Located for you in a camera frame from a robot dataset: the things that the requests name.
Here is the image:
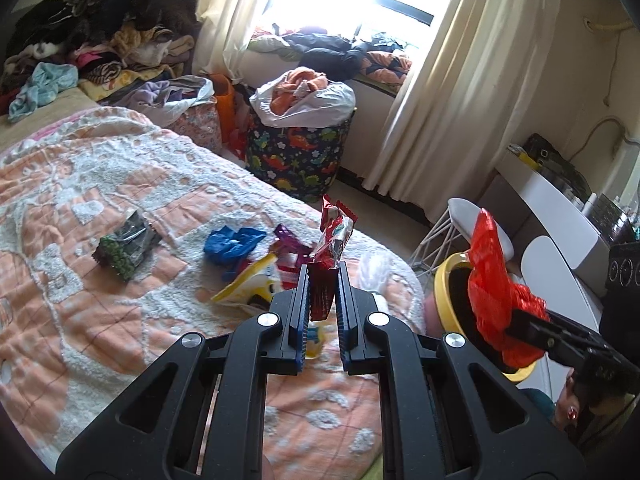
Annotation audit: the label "black box with dials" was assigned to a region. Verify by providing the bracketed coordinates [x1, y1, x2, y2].
[605, 242, 640, 291]

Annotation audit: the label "pile of dark clothes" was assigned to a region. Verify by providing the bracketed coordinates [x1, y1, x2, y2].
[0, 0, 201, 106]

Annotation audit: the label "white plastic bag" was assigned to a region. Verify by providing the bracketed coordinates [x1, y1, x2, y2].
[249, 66, 357, 128]

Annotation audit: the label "light blue cloth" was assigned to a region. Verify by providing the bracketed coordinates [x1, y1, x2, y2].
[7, 61, 80, 122]

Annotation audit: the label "dark clutter on desk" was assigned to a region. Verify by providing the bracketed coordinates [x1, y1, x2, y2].
[507, 132, 591, 201]

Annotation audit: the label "white chair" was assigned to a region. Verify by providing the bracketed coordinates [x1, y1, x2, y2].
[520, 235, 606, 326]

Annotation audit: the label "wall cable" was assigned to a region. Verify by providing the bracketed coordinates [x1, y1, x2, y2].
[570, 115, 640, 161]

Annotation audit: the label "dark red snack wrapper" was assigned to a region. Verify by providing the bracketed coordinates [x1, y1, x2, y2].
[306, 194, 360, 322]

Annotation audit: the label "green black snack packet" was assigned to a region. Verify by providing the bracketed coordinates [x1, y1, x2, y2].
[94, 208, 163, 283]

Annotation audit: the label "yellow trash bin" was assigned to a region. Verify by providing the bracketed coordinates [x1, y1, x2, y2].
[433, 252, 538, 385]

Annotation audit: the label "cream curtain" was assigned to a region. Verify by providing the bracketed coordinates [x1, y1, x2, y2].
[192, 0, 301, 86]
[360, 0, 566, 223]

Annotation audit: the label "white wire stool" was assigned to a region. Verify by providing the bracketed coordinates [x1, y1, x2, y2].
[407, 197, 516, 281]

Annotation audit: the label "yellow snack bag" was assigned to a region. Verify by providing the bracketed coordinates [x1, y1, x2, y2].
[211, 252, 281, 308]

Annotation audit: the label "beige bed sheet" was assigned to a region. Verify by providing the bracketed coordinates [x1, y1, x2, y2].
[0, 82, 106, 153]

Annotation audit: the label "bright red foil wrapper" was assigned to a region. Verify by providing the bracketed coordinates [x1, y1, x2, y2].
[467, 207, 548, 368]

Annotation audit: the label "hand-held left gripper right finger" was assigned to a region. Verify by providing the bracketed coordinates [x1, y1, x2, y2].
[336, 261, 586, 480]

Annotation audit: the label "purple foil wrapper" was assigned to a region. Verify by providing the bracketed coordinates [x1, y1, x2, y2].
[272, 224, 316, 266]

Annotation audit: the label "orange towel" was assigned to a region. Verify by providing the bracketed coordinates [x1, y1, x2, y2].
[270, 66, 331, 116]

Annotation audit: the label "peach white tufted blanket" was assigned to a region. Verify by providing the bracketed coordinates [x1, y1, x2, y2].
[0, 105, 426, 480]

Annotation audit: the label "clear plastic bag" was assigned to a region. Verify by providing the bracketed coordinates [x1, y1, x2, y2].
[350, 252, 416, 321]

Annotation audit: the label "crumpled blue wrapper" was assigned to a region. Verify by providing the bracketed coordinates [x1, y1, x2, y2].
[203, 226, 268, 267]

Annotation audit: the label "person's right hand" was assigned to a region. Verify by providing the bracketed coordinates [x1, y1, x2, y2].
[557, 369, 594, 429]

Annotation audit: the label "white bag with lavender clothes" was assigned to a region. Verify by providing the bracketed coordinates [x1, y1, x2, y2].
[107, 75, 216, 126]

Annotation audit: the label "dinosaur print laundry basket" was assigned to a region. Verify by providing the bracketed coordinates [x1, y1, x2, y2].
[243, 110, 353, 204]

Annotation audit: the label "pink floral bag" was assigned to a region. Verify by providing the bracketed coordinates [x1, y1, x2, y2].
[162, 102, 223, 153]

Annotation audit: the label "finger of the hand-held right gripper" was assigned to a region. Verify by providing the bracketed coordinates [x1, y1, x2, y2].
[505, 308, 609, 367]

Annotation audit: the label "white desk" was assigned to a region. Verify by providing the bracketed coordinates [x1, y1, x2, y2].
[492, 150, 616, 281]

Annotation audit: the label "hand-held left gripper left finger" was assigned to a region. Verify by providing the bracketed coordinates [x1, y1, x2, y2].
[56, 264, 311, 480]

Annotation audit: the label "orange bag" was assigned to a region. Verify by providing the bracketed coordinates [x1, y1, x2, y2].
[207, 74, 236, 148]

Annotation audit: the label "clothes on window sill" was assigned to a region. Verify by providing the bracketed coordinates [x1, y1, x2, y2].
[247, 24, 416, 93]

